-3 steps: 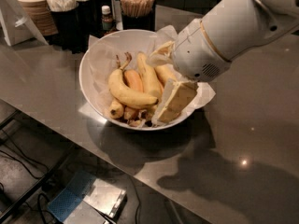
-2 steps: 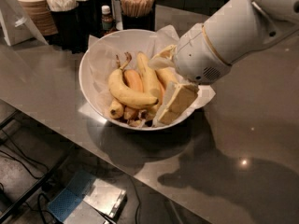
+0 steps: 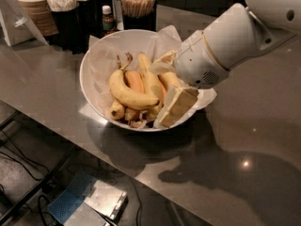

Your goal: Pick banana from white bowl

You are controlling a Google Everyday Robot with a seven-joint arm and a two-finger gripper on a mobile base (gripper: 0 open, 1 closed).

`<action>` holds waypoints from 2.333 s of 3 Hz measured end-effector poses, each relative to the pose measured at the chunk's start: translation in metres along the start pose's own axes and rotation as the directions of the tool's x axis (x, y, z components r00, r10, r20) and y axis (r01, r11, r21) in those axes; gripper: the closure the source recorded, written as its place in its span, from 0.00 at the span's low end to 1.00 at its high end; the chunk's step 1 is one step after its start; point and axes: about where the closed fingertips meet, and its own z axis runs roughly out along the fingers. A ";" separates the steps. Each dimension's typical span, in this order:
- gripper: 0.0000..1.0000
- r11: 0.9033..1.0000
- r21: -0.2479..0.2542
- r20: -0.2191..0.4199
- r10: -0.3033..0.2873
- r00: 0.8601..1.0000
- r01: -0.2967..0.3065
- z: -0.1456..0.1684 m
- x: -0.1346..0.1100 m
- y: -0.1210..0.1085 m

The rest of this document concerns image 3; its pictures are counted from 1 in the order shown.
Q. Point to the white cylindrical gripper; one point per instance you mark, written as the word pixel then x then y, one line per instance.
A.
pixel 197 62

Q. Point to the curved yellow banana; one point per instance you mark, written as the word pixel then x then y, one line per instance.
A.
pixel 127 96

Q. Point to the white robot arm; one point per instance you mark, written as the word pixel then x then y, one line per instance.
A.
pixel 252 30

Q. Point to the middle yellow banana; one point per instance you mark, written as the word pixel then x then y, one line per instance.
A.
pixel 152 84

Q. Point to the orange ripe banana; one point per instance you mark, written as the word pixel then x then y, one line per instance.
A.
pixel 134 81

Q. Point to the small yellow banana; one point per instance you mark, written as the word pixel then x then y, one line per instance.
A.
pixel 117 110

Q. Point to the white paper bowl liner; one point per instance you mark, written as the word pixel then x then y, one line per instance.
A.
pixel 172 41

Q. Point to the white ceramic bowl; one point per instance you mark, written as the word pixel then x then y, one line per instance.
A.
pixel 101 60

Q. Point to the black stir stick holder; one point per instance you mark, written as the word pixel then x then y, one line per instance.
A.
pixel 146 22

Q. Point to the wooden stir sticks bundle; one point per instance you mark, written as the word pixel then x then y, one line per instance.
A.
pixel 137 8

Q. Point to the small brown glass bottle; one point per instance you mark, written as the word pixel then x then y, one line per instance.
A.
pixel 108 18

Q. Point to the black condiment organizer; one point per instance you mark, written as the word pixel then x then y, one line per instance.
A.
pixel 76 26

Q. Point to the silver metal floor box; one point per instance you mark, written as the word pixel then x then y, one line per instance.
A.
pixel 101 206

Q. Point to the blue perforated floor mat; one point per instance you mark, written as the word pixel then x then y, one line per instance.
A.
pixel 71 198

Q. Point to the black metal table frame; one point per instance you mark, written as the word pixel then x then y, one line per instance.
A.
pixel 31 155

